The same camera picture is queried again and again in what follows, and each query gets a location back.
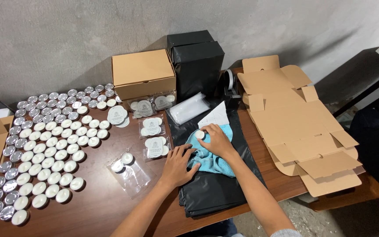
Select dark side table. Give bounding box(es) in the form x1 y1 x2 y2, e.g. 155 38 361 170
315 42 379 118

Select rows of white tealight candles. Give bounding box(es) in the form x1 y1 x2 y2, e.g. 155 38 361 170
11 98 118 226

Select person's grey sleeve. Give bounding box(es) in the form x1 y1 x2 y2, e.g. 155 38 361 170
270 228 303 237

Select clear plastic bag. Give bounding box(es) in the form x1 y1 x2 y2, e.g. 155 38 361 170
107 147 156 199

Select person's blue jeans legs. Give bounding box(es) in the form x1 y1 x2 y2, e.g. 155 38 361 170
178 218 244 237

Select black tape dispenser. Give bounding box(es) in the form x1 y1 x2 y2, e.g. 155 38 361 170
222 69 243 111

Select small black wrapped package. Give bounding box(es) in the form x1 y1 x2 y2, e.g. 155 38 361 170
167 30 215 53

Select person's left hand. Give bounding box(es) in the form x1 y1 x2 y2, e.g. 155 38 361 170
161 144 202 190

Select labelled tealight packet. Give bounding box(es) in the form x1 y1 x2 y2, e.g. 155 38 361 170
138 115 166 139
153 92 177 112
142 135 172 162
128 99 156 119

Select person's right hand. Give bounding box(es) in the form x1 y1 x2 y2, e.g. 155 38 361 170
198 124 240 159

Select blue cloth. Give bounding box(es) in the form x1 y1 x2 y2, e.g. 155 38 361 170
185 123 236 178

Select black fabric bundle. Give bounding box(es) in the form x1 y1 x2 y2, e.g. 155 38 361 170
348 106 379 197

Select large black wrapped package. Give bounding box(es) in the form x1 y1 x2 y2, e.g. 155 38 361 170
172 41 225 103

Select stack of flat cardboard boxes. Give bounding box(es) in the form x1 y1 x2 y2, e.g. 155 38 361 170
237 55 366 198

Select closed brown cardboard box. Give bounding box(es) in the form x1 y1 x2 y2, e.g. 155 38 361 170
111 49 177 101

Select stack of round white labels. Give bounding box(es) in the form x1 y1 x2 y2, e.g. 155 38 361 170
107 105 130 128

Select white paper sheet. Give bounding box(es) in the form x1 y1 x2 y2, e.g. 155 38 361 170
198 101 231 129

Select rows of silver tealight cups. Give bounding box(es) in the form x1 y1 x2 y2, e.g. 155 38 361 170
0 84 123 221

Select stack of black plastic bags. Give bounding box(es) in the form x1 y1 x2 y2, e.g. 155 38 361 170
166 99 266 218

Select stack of clear plastic bags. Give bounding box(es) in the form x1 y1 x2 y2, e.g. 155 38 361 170
169 92 211 126

